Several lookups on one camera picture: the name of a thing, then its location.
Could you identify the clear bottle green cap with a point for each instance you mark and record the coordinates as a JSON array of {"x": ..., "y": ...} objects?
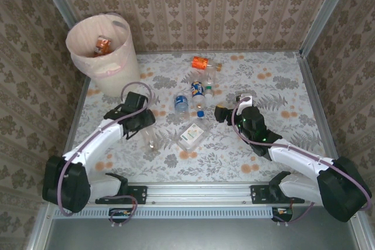
[{"x": 210, "y": 81}]

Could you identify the blue yellow label bottle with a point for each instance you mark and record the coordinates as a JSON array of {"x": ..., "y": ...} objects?
[{"x": 197, "y": 89}]

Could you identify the blue label water bottle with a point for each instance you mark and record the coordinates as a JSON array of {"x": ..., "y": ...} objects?
[{"x": 181, "y": 102}]

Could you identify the orange NFC label bottle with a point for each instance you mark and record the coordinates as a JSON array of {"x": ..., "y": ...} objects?
[{"x": 199, "y": 62}]

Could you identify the red label tea bottle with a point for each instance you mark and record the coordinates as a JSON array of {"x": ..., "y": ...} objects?
[{"x": 103, "y": 43}]

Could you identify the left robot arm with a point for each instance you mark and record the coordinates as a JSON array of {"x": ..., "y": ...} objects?
[{"x": 93, "y": 144}]

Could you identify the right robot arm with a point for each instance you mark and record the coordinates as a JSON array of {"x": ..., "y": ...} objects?
[{"x": 299, "y": 159}]

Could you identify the white bin with plastic liner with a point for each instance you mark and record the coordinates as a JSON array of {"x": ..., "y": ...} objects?
[{"x": 117, "y": 71}]

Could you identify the square bottle white green label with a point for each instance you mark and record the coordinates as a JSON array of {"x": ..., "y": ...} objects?
[{"x": 192, "y": 136}]

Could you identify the grey metal shelf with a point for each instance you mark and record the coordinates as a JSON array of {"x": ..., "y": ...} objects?
[{"x": 205, "y": 235}]

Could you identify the aluminium frame bar along wall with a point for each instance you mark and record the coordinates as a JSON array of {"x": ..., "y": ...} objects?
[{"x": 234, "y": 51}]

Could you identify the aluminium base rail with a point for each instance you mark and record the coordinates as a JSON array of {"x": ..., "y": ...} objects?
[{"x": 199, "y": 193}]

